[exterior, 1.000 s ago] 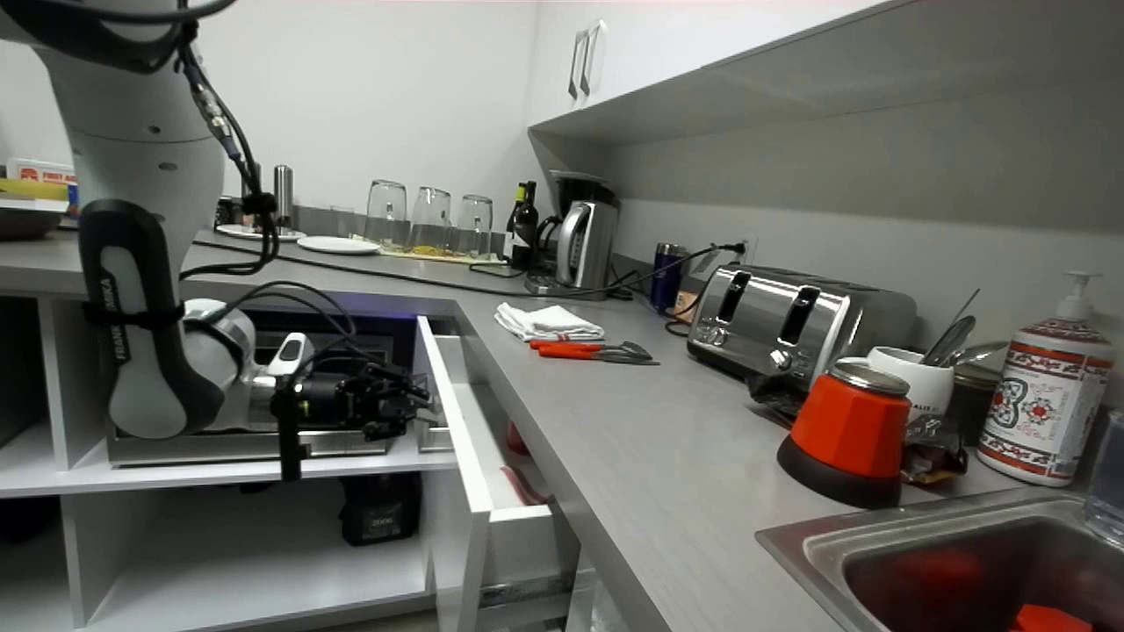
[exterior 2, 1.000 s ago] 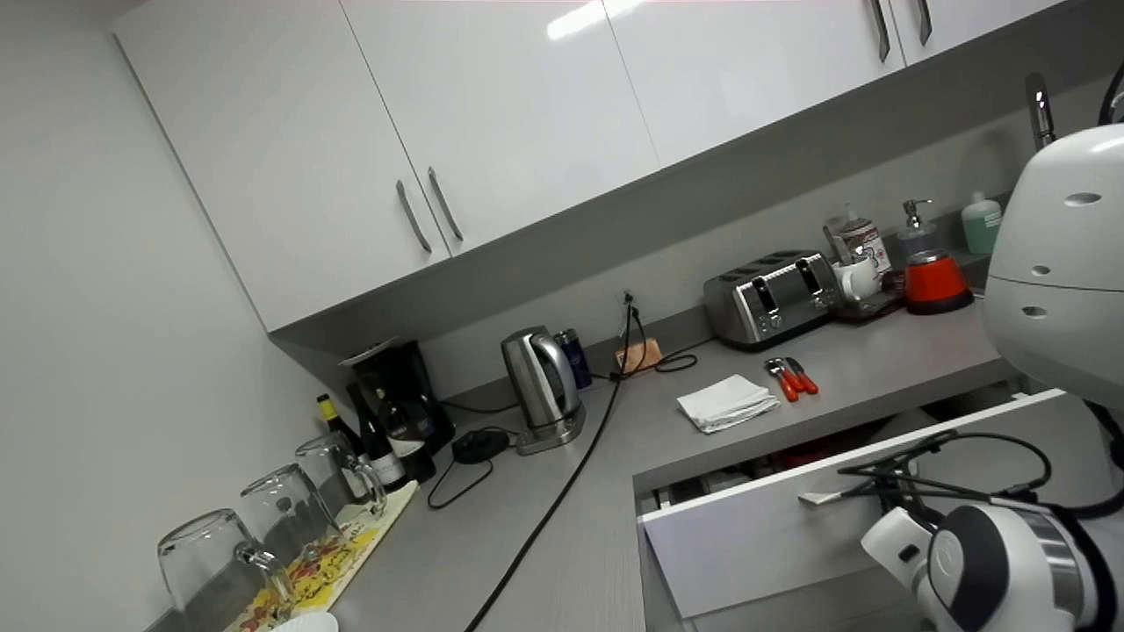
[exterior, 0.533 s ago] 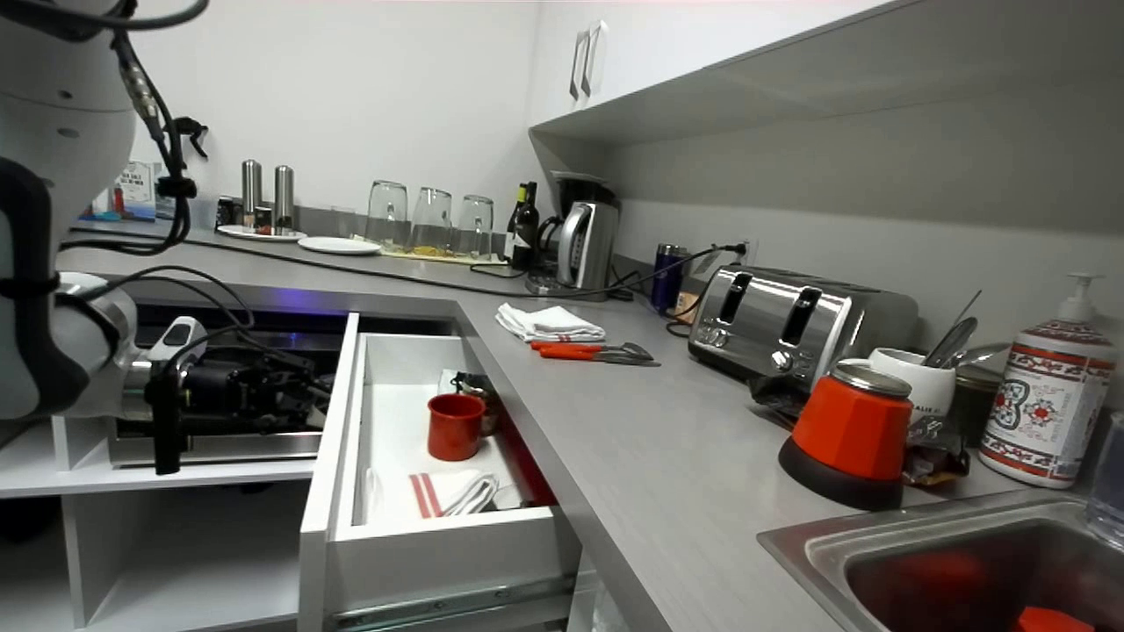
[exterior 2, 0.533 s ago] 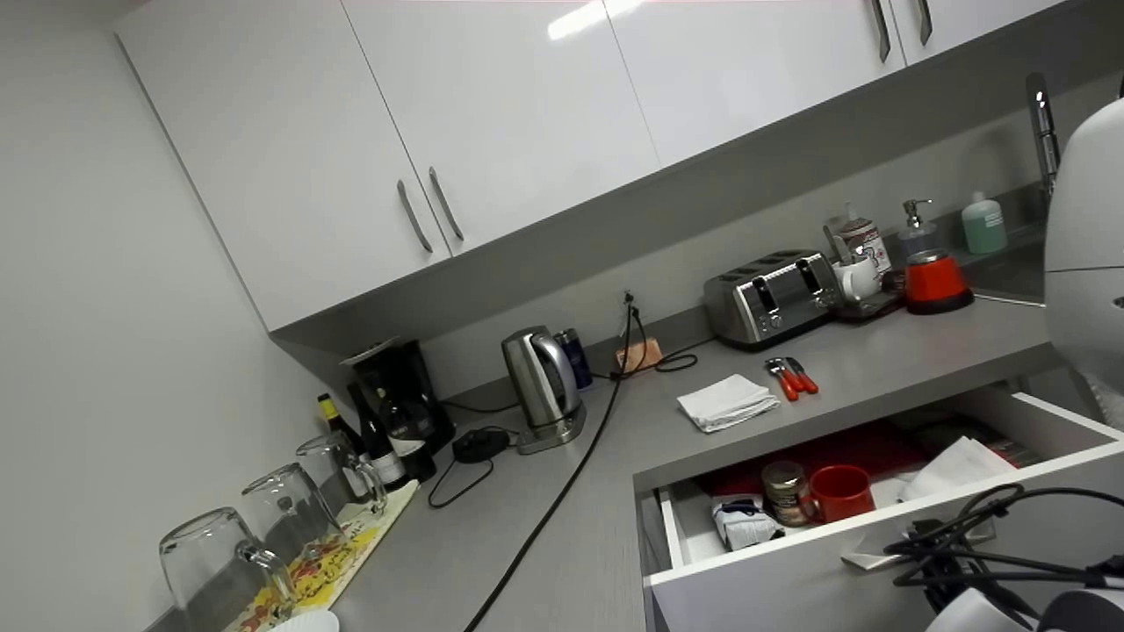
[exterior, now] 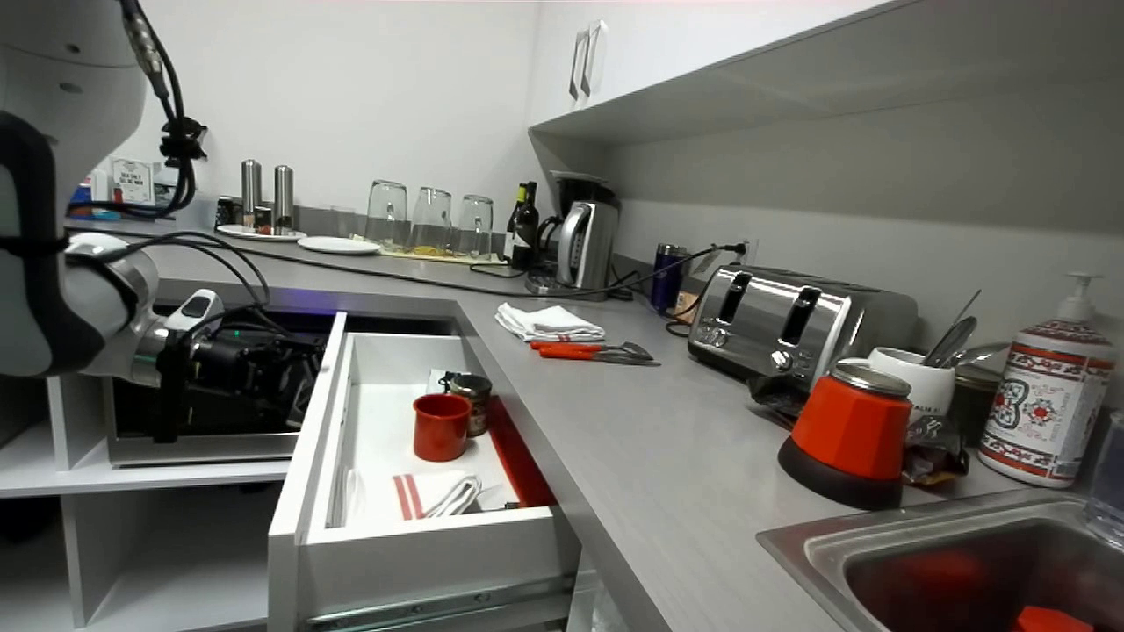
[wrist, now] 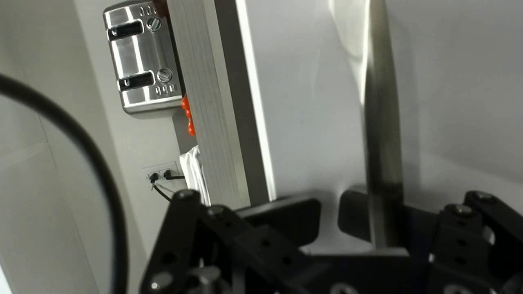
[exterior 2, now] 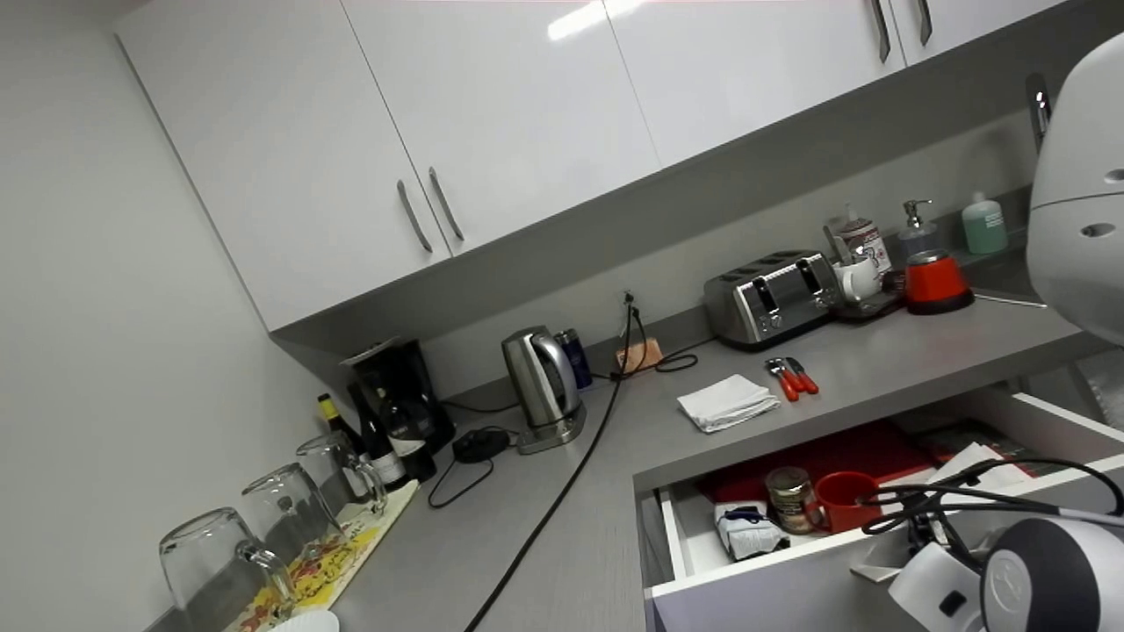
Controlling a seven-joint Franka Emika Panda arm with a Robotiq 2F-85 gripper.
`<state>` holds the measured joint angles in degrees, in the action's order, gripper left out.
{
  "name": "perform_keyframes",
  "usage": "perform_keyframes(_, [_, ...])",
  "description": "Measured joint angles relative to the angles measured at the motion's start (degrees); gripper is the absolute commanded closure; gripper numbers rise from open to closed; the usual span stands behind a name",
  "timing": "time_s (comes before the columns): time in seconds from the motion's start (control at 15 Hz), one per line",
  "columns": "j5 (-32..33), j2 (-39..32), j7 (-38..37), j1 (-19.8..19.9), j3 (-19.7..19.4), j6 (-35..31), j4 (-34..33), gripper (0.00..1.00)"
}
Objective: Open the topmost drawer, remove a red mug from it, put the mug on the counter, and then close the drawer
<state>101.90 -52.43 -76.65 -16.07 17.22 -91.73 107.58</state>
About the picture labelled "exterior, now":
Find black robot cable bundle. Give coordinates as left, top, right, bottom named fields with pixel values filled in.
left=62, top=0, right=277, bottom=337

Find white drawer with metal handle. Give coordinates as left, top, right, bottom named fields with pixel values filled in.
left=263, top=306, right=581, bottom=632

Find yellow patterned mat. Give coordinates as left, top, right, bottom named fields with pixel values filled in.
left=371, top=239, right=509, bottom=272

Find patterned ceramic soap dispenser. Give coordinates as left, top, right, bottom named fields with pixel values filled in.
left=973, top=267, right=1122, bottom=493

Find white cloth with red stripes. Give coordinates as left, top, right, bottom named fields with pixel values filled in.
left=391, top=465, right=519, bottom=526

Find stainless steel toaster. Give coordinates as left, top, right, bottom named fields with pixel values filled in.
left=686, top=265, right=923, bottom=397

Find metal utensil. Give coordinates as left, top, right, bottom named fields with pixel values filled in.
left=920, top=289, right=986, bottom=369

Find red mug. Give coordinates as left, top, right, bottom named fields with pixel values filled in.
left=407, top=391, right=479, bottom=465

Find folded white cloth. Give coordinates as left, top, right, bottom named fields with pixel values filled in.
left=491, top=300, right=610, bottom=349

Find white plate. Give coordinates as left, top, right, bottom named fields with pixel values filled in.
left=295, top=232, right=385, bottom=259

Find white wall cabinet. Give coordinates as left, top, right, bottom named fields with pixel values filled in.
left=524, top=0, right=1124, bottom=152

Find white utensil cup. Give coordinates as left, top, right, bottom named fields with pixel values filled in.
left=865, top=341, right=962, bottom=427

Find clear plastic utensil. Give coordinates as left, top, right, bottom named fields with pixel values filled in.
left=420, top=473, right=489, bottom=522

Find stainless steel electric kettle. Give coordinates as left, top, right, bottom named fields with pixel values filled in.
left=550, top=197, right=623, bottom=300

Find metal shaker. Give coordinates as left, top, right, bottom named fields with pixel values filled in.
left=272, top=162, right=298, bottom=232
left=234, top=156, right=267, bottom=234

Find blue container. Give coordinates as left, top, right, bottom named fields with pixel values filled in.
left=646, top=239, right=694, bottom=315

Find dark jar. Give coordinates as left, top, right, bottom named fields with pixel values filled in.
left=944, top=357, right=1013, bottom=451

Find white open shelf unit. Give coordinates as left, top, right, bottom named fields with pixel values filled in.
left=0, top=369, right=309, bottom=632

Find red moka pot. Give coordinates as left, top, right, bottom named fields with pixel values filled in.
left=775, top=357, right=916, bottom=512

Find long black power cable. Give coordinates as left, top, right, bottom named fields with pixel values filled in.
left=206, top=239, right=560, bottom=302

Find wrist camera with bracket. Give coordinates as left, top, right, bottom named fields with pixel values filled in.
left=146, top=285, right=228, bottom=451

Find stainless steel sink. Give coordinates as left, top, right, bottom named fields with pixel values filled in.
left=756, top=489, right=1124, bottom=632

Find dark glass bottle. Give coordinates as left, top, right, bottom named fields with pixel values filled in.
left=507, top=181, right=549, bottom=275

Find upturned clear glass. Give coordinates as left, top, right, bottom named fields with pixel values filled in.
left=452, top=191, right=503, bottom=259
left=407, top=184, right=460, bottom=258
left=363, top=175, right=414, bottom=251

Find metal tin can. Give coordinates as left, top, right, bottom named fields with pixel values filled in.
left=439, top=369, right=500, bottom=438

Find red-handled scissors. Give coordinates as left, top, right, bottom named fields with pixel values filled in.
left=526, top=337, right=663, bottom=369

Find red item in sink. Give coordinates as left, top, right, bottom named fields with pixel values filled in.
left=1009, top=600, right=1101, bottom=632

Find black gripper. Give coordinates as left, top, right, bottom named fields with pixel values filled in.
left=184, top=322, right=323, bottom=436

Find black microwave oven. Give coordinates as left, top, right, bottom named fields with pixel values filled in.
left=105, top=314, right=338, bottom=468

